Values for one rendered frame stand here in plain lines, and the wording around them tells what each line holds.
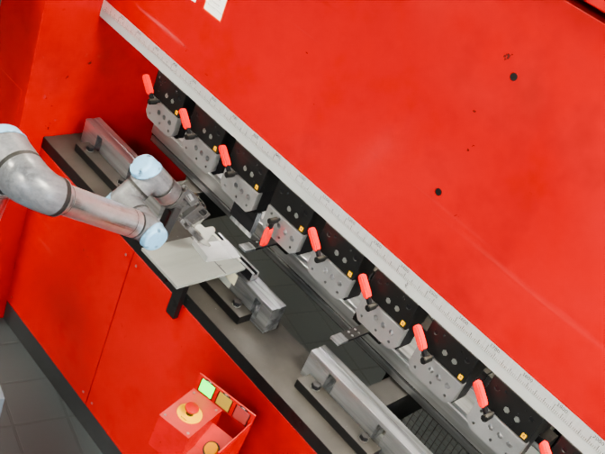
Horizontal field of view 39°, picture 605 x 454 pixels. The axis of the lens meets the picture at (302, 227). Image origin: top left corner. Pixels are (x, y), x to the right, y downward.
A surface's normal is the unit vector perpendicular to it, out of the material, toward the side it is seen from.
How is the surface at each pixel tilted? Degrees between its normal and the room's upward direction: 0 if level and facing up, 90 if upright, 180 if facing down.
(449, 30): 90
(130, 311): 90
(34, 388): 0
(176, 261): 0
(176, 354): 90
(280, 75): 90
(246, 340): 0
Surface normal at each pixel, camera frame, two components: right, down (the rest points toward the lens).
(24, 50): -0.69, 0.17
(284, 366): 0.34, -0.78
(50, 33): 0.65, 0.60
